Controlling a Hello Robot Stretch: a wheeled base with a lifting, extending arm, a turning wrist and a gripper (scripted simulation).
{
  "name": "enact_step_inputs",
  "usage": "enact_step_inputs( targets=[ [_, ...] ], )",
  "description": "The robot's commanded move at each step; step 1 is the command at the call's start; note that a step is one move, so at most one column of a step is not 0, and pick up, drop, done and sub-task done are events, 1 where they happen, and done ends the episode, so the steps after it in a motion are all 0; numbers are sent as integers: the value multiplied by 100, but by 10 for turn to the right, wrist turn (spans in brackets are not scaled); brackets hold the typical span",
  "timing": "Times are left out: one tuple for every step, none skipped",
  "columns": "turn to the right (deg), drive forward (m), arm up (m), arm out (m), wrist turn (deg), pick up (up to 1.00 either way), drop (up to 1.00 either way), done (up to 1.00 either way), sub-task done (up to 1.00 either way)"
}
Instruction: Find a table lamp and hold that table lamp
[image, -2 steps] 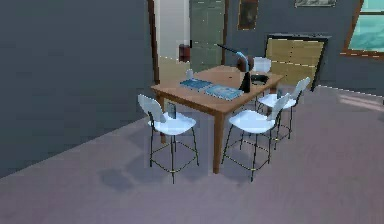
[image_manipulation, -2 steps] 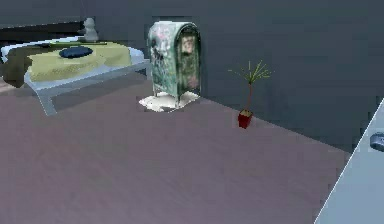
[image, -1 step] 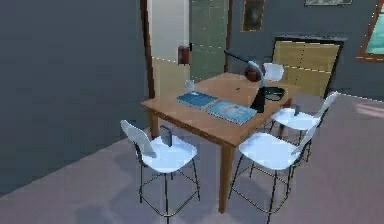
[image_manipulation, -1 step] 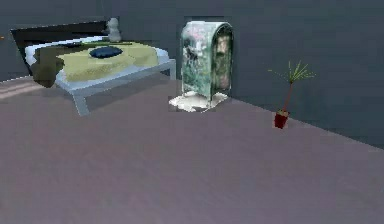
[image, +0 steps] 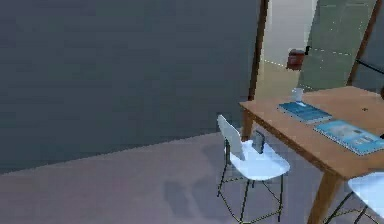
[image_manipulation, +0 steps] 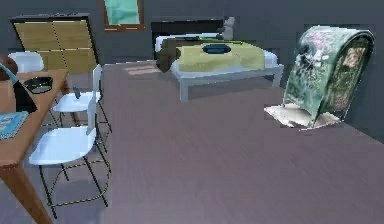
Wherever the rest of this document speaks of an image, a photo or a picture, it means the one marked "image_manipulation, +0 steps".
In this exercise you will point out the dark blue oval object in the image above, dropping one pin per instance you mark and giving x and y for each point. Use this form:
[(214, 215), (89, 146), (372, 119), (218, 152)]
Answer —
[(216, 49)]

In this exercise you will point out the black bowl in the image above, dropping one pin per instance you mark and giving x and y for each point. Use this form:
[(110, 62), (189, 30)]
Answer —
[(38, 84)]

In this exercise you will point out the brown wooden table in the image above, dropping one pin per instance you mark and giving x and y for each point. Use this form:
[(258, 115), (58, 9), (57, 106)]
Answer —
[(20, 140)]

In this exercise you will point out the grey teddy bear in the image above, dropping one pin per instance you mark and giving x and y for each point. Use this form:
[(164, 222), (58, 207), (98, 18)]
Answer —
[(228, 28)]

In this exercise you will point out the wooden cupboard with black frame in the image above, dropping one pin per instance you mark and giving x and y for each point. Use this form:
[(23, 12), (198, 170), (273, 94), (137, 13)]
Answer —
[(60, 45)]

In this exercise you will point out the light blue book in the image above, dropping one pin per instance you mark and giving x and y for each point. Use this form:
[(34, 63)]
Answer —
[(10, 124)]

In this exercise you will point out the framed green picture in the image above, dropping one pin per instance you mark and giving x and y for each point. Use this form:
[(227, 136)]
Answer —
[(122, 13)]

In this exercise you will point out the green floral armchair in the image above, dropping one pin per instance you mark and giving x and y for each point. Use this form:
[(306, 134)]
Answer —
[(326, 73)]

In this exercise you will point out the dark brown round object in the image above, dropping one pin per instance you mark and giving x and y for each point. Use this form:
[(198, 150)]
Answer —
[(7, 68)]

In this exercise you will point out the white bed with yellow blanket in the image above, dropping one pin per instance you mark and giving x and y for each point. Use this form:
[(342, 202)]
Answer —
[(220, 63)]

